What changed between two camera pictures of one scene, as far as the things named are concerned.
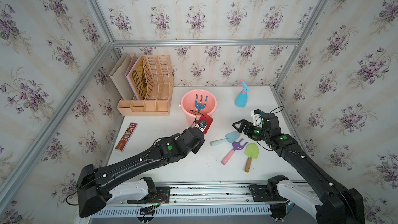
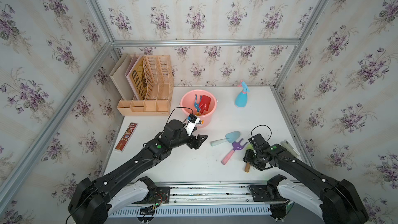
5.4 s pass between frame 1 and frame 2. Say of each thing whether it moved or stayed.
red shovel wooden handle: moved
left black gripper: stayed
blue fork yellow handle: stayed
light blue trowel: stayed
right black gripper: moved
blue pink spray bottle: stayed
